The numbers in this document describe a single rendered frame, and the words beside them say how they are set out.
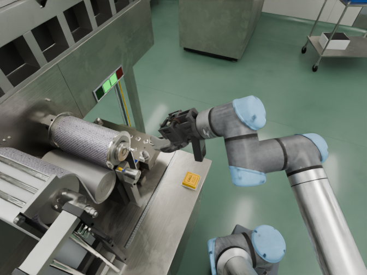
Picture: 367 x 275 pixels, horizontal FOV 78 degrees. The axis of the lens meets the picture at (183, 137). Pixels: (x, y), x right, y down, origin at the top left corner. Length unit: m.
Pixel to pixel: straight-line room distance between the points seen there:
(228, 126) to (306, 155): 0.18
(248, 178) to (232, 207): 1.63
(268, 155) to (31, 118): 0.82
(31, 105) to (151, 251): 0.73
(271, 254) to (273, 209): 1.37
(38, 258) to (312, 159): 0.59
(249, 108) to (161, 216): 0.75
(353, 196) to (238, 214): 1.08
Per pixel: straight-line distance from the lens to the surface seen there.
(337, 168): 2.72
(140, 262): 1.06
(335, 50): 3.94
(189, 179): 1.15
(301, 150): 0.55
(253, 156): 0.50
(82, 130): 0.89
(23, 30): 0.94
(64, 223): 0.58
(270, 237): 0.88
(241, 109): 0.49
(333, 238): 0.54
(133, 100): 1.91
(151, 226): 1.09
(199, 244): 1.99
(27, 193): 0.65
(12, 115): 0.96
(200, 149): 0.64
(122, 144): 0.84
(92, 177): 0.86
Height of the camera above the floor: 1.93
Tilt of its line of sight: 51 degrees down
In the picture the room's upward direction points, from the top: straight up
